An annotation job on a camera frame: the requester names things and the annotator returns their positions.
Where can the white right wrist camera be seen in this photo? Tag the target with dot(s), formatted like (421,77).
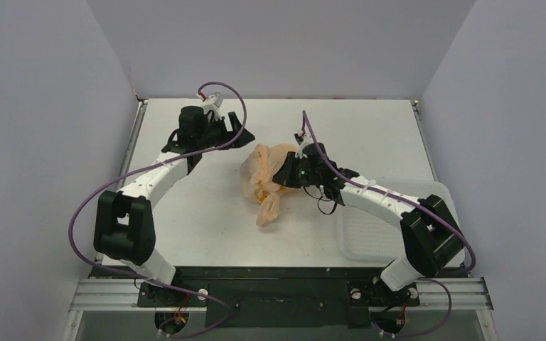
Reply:
(302,138)

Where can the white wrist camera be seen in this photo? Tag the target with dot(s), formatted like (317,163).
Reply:
(302,138)
(213,101)

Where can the white perforated plastic tray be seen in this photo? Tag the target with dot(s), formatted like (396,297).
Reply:
(365,237)

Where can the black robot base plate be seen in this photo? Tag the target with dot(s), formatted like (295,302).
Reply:
(282,298)

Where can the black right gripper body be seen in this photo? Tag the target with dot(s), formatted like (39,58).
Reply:
(288,167)

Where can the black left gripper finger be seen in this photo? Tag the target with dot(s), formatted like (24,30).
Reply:
(236,125)
(242,140)

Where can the orange translucent plastic bag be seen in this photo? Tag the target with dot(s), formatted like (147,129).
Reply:
(256,174)

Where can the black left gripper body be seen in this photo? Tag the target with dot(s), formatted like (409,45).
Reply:
(215,132)

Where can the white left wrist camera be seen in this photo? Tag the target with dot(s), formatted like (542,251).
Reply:
(213,101)

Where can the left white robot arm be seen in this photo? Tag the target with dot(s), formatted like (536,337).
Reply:
(124,228)

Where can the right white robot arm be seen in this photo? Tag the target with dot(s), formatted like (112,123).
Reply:
(430,234)

